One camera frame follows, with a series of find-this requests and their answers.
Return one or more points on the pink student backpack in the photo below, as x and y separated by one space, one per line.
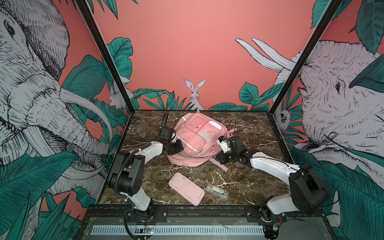
199 134

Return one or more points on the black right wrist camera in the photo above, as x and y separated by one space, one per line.
232 144

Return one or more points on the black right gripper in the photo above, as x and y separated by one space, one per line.
223 158

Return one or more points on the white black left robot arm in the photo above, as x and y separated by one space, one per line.
127 171

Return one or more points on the black corner frame post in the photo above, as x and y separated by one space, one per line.
98 38
325 19

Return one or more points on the black right corner frame post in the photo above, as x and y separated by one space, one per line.
325 19

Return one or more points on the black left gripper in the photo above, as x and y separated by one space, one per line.
179 147

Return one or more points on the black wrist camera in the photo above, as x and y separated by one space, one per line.
166 135
232 144

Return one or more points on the clear plastic eraser box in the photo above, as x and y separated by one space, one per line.
217 191

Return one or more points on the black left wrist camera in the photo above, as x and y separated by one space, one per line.
166 135

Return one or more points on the black front mounting rail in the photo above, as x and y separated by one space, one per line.
162 213

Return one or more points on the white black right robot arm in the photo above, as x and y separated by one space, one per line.
307 190

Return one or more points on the pink pencil case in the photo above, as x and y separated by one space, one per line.
187 189

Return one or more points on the black left corner frame post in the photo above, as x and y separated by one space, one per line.
98 38

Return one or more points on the white ventilation grille strip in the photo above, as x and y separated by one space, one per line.
175 230

